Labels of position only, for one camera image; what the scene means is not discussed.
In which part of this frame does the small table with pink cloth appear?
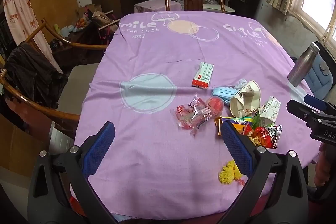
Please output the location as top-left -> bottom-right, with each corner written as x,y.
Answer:
134,0 -> 183,14

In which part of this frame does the purple printed tablecloth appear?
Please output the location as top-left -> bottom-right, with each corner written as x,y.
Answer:
74,11 -> 319,222

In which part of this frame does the pink floral curtain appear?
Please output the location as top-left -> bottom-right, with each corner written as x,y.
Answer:
3,0 -> 63,75

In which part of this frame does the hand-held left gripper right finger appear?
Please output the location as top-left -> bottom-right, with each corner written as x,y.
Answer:
220,120 -> 309,224

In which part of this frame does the white milk carton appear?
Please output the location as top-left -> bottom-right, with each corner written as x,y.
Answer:
259,97 -> 281,126

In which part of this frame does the red jelly cup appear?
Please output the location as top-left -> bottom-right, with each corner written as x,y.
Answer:
206,97 -> 225,119

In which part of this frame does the blue face mask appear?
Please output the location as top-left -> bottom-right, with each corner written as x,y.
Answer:
212,85 -> 238,103

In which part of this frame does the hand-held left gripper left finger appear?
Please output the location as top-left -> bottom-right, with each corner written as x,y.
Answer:
28,121 -> 118,224

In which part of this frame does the yellow fluffy toy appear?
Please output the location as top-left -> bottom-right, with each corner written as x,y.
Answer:
219,160 -> 243,185

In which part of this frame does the grey cushioned wooden armchair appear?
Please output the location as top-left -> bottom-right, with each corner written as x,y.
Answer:
0,19 -> 108,140

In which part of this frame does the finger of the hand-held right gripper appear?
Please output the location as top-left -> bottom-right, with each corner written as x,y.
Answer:
286,99 -> 326,125
304,94 -> 336,112

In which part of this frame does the dark jacket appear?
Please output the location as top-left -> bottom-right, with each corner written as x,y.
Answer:
4,42 -> 69,109

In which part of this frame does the steel bottle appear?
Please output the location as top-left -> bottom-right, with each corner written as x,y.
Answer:
287,42 -> 320,87

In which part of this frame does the pink framed folding cart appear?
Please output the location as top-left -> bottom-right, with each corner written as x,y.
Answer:
91,11 -> 122,46

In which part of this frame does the blue cushioned chair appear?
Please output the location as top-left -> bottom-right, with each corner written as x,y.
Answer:
304,42 -> 336,102

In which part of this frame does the person's right hand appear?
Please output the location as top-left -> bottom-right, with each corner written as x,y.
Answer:
314,144 -> 336,187

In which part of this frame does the orange yellow snack wrapper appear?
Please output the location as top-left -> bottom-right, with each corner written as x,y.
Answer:
214,116 -> 254,136

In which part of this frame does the crushed white paper cup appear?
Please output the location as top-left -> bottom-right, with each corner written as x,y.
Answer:
230,80 -> 262,117

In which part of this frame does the red snack packet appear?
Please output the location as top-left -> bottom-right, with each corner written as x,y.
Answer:
241,124 -> 282,149

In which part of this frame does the green wrapper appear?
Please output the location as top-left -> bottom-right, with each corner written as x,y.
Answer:
252,112 -> 265,128

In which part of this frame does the clear red snack wrapper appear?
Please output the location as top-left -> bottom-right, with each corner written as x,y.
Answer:
175,94 -> 213,138

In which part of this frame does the red white tissue packet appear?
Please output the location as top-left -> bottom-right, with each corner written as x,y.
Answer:
191,61 -> 215,89

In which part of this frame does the white tissue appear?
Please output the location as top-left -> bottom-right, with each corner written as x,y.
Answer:
234,78 -> 248,89

